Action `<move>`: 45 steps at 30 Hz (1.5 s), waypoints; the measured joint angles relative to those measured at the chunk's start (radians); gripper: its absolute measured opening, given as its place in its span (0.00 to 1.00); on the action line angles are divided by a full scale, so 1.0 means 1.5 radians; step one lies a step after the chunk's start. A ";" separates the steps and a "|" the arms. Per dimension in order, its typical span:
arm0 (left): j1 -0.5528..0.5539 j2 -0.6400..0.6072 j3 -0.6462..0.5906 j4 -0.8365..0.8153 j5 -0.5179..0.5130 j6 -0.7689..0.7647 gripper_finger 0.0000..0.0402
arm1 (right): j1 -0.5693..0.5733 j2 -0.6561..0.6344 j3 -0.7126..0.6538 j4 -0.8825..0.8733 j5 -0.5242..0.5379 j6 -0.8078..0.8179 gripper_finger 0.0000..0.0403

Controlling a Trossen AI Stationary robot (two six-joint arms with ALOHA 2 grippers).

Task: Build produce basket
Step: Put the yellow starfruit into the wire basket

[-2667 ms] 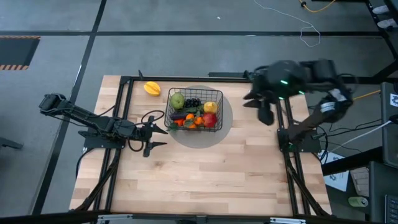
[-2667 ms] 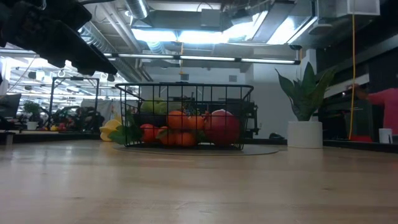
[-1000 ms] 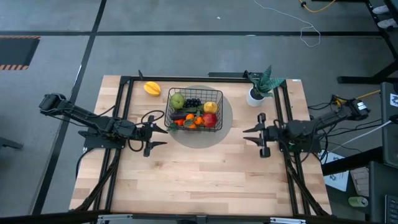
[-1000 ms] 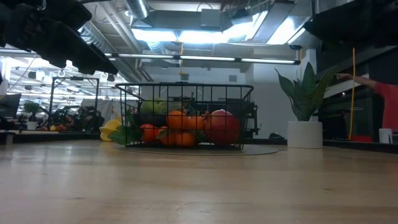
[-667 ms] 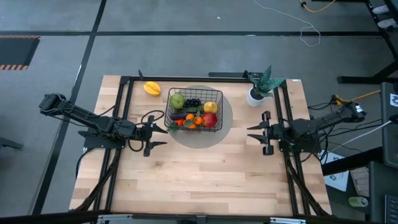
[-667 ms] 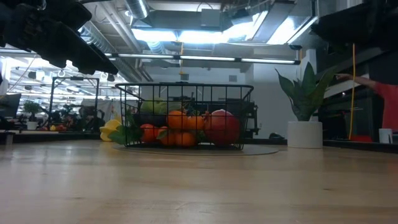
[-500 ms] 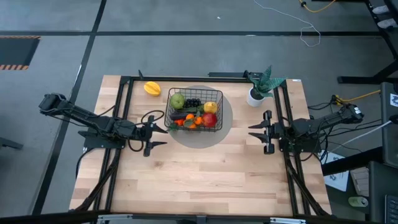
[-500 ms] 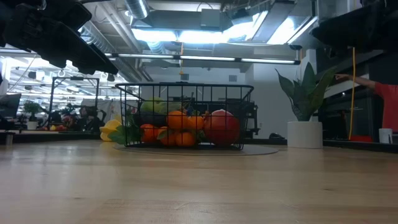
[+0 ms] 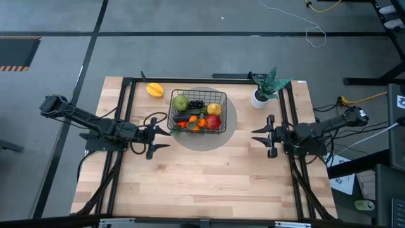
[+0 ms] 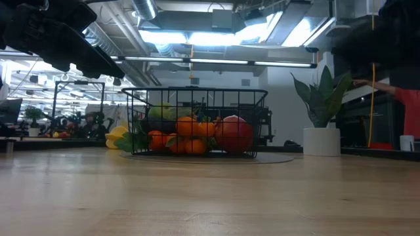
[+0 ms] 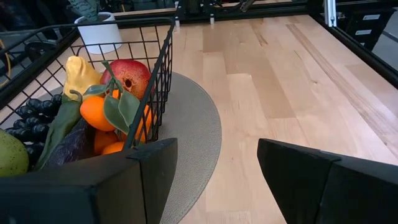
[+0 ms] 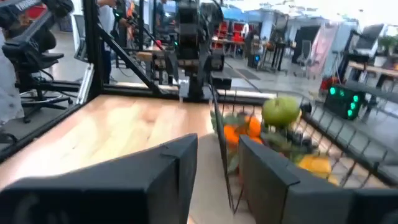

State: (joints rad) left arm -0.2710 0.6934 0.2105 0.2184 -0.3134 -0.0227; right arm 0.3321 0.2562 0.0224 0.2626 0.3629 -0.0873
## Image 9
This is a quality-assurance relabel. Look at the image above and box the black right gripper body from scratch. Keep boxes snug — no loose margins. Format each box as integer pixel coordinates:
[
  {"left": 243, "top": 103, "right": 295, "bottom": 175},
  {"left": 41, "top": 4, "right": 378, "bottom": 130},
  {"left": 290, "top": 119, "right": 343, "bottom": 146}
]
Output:
[{"left": 266, "top": 114, "right": 297, "bottom": 159}]

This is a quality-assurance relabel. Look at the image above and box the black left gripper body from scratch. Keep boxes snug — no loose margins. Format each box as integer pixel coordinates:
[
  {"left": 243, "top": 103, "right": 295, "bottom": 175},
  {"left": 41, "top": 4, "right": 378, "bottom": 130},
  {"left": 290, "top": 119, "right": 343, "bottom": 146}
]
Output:
[{"left": 126, "top": 117, "right": 158, "bottom": 160}]

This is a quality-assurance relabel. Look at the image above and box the red pepper with green leaves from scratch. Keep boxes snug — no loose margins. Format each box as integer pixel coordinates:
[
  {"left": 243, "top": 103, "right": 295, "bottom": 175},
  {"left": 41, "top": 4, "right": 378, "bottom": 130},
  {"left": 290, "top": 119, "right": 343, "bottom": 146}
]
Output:
[{"left": 170, "top": 120, "right": 189, "bottom": 134}]

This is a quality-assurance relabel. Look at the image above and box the purple eggplant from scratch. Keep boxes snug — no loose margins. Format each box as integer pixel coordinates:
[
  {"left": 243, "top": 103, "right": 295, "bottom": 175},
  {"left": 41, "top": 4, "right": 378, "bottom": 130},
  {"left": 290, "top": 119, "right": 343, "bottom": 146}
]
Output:
[{"left": 172, "top": 113, "right": 193, "bottom": 124}]

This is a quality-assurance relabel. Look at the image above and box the green pear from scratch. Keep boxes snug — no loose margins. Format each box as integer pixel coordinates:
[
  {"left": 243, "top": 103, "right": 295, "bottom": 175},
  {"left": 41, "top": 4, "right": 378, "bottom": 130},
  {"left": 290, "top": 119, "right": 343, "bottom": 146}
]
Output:
[{"left": 172, "top": 94, "right": 189, "bottom": 112}]

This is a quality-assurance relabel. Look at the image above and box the long green pepper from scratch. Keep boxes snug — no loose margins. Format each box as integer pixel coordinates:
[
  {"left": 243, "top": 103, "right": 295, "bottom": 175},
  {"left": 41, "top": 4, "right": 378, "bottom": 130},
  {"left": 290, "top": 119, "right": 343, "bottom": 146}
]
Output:
[{"left": 180, "top": 106, "right": 208, "bottom": 117}]

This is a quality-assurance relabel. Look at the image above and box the dark grape bunch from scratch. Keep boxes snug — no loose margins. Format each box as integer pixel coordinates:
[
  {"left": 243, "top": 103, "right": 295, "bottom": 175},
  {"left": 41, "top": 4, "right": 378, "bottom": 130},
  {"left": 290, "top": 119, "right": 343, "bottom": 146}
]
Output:
[{"left": 188, "top": 99, "right": 206, "bottom": 110}]

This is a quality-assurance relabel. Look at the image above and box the yellow star fruit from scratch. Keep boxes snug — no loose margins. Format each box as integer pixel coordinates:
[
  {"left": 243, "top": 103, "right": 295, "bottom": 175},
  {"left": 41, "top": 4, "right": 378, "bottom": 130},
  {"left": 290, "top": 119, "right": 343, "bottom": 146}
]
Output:
[{"left": 146, "top": 82, "right": 165, "bottom": 99}]

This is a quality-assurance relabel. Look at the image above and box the snake plant in white pot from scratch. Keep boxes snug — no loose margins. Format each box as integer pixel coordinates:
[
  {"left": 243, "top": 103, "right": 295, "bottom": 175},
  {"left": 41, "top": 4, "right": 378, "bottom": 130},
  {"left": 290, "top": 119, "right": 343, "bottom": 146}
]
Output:
[{"left": 251, "top": 66, "right": 292, "bottom": 110}]

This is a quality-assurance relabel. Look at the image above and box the round grey mat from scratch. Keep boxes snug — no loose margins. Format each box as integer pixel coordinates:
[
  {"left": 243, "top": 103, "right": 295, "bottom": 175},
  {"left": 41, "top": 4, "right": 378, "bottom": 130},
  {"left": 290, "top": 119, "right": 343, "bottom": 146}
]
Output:
[{"left": 170, "top": 87, "right": 238, "bottom": 152}]

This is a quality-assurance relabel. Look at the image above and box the red apple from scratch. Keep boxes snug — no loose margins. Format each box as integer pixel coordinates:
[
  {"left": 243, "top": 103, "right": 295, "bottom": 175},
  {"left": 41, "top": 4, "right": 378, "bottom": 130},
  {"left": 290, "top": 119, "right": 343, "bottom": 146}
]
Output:
[{"left": 205, "top": 114, "right": 222, "bottom": 130}]

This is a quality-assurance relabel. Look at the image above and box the white paper sheet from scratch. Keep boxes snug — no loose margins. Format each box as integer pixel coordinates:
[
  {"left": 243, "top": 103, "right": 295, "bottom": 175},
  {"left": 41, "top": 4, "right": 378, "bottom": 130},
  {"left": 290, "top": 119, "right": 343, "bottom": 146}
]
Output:
[{"left": 328, "top": 153, "right": 357, "bottom": 196}]

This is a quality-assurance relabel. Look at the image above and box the green can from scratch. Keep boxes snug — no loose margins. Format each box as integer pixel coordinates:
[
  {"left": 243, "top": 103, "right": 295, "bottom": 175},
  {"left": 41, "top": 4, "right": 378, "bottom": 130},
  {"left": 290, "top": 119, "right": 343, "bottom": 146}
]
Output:
[{"left": 354, "top": 199, "right": 376, "bottom": 212}]

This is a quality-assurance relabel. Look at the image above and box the black computer case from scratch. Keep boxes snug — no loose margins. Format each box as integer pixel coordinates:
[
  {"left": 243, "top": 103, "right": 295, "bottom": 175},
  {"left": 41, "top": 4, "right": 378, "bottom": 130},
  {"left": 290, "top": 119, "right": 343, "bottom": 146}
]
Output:
[{"left": 387, "top": 82, "right": 405, "bottom": 172}]

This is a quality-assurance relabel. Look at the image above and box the black cabinet with keyboard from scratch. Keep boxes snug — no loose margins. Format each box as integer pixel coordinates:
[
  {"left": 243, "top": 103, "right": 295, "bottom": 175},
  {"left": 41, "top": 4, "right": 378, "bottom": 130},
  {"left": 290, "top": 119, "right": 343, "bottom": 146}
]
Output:
[{"left": 375, "top": 163, "right": 405, "bottom": 228}]

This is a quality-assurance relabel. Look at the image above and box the black stand foot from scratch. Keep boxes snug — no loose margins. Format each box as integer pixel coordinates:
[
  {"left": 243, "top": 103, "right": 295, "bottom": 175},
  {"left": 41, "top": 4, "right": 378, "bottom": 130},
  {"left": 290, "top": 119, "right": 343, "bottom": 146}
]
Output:
[{"left": 0, "top": 139, "right": 25, "bottom": 153}]

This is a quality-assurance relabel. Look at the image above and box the black hazard-striped floor mat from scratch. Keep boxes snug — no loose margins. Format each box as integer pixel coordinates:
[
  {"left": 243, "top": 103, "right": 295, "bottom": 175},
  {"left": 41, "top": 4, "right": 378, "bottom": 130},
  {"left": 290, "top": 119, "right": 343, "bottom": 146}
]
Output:
[{"left": 0, "top": 36, "right": 42, "bottom": 72}]

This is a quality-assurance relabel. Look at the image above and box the person's foot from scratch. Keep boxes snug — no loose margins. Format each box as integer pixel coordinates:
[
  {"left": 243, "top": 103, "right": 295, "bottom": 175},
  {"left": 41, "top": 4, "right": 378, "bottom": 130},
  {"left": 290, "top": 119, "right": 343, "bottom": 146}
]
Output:
[
  {"left": 378, "top": 4, "right": 397, "bottom": 16},
  {"left": 383, "top": 18, "right": 405, "bottom": 31}
]

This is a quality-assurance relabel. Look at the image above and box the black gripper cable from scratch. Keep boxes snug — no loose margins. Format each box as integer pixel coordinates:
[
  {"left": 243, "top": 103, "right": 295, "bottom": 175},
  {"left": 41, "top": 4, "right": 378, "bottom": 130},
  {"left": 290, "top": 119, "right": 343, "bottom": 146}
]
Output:
[{"left": 129, "top": 111, "right": 168, "bottom": 156}]

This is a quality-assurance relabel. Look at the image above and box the black wire basket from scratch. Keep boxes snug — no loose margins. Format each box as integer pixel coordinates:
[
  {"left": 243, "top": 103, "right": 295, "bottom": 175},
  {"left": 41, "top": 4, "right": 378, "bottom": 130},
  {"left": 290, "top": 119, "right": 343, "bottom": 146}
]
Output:
[{"left": 166, "top": 89, "right": 228, "bottom": 135}]

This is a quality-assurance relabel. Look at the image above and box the silver aluminium bracket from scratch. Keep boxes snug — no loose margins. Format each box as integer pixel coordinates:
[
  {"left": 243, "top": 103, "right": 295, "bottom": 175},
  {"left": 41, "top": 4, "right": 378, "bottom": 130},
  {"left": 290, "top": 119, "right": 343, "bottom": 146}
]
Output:
[
  {"left": 274, "top": 220, "right": 313, "bottom": 228},
  {"left": 97, "top": 217, "right": 137, "bottom": 228}
]

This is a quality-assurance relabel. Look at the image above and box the white cable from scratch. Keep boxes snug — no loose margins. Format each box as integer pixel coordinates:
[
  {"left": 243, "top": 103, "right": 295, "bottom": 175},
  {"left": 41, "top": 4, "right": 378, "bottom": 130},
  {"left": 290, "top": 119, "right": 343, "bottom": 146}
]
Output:
[
  {"left": 335, "top": 122, "right": 399, "bottom": 153},
  {"left": 258, "top": 0, "right": 327, "bottom": 49}
]

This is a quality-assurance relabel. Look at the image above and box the yellow cable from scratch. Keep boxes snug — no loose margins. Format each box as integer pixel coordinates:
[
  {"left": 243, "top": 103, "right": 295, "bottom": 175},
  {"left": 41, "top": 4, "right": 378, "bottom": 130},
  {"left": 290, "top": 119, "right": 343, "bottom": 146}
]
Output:
[
  {"left": 303, "top": 0, "right": 342, "bottom": 14},
  {"left": 338, "top": 91, "right": 389, "bottom": 107}
]

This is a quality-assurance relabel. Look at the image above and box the black desk leg frame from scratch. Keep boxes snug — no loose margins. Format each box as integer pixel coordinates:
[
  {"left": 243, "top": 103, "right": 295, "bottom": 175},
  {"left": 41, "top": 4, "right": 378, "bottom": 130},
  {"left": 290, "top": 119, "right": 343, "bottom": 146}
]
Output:
[{"left": 343, "top": 0, "right": 405, "bottom": 86}]

